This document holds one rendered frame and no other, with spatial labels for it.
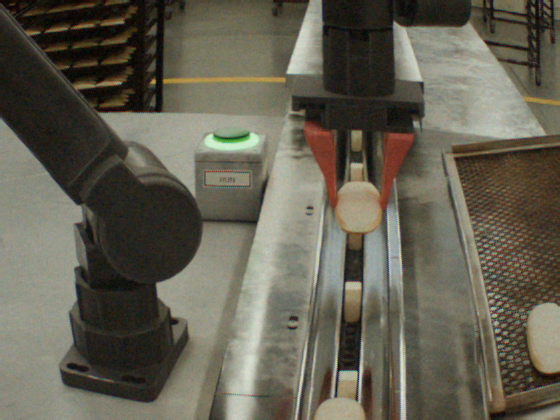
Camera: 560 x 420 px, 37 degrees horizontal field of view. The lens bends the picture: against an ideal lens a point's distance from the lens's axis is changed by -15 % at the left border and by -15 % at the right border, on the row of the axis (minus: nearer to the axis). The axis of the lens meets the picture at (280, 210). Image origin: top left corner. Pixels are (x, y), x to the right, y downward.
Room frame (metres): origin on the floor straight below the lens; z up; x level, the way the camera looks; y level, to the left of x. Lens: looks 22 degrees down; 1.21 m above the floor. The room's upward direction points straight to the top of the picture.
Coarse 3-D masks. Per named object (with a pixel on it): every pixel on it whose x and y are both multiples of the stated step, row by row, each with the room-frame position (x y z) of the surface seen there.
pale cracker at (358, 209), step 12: (348, 192) 0.72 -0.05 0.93; (360, 192) 0.71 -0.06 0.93; (372, 192) 0.72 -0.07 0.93; (336, 204) 0.70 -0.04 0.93; (348, 204) 0.69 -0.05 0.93; (360, 204) 0.69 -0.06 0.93; (372, 204) 0.69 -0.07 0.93; (336, 216) 0.68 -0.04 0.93; (348, 216) 0.67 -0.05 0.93; (360, 216) 0.67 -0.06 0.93; (372, 216) 0.67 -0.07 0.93; (348, 228) 0.66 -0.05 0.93; (360, 228) 0.66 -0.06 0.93; (372, 228) 0.66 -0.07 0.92
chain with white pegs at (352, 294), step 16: (352, 144) 1.09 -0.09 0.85; (352, 160) 1.05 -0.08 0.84; (352, 176) 0.95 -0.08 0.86; (352, 240) 0.81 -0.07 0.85; (352, 256) 0.79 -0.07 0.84; (352, 272) 0.76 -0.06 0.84; (352, 288) 0.67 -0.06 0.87; (352, 304) 0.67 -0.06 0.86; (352, 320) 0.67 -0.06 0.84; (352, 336) 0.64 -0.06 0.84; (352, 352) 0.62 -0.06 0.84; (352, 368) 0.59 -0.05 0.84; (352, 384) 0.53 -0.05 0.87
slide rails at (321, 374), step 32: (384, 224) 0.84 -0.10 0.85; (320, 256) 0.77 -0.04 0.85; (384, 256) 0.77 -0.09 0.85; (320, 288) 0.71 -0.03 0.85; (384, 288) 0.71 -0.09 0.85; (320, 320) 0.65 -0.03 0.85; (384, 320) 0.65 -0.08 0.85; (320, 352) 0.60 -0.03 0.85; (384, 352) 0.60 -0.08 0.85; (320, 384) 0.55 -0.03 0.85; (384, 384) 0.55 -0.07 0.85; (384, 416) 0.50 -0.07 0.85
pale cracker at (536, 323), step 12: (540, 312) 0.54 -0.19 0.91; (552, 312) 0.54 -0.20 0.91; (528, 324) 0.53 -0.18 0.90; (540, 324) 0.52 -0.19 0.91; (552, 324) 0.52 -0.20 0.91; (528, 336) 0.52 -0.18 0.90; (540, 336) 0.51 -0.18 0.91; (552, 336) 0.50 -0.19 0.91; (540, 348) 0.49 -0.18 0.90; (552, 348) 0.49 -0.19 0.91; (540, 360) 0.48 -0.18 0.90; (552, 360) 0.47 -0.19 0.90; (540, 372) 0.47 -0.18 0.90; (552, 372) 0.46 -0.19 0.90
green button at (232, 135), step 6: (234, 126) 0.97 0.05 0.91; (216, 132) 0.95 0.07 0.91; (222, 132) 0.95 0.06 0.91; (228, 132) 0.95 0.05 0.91; (234, 132) 0.95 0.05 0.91; (240, 132) 0.95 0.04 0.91; (246, 132) 0.95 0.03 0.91; (216, 138) 0.94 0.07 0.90; (222, 138) 0.94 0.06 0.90; (228, 138) 0.94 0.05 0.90; (234, 138) 0.94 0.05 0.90; (240, 138) 0.94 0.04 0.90; (246, 138) 0.94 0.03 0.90
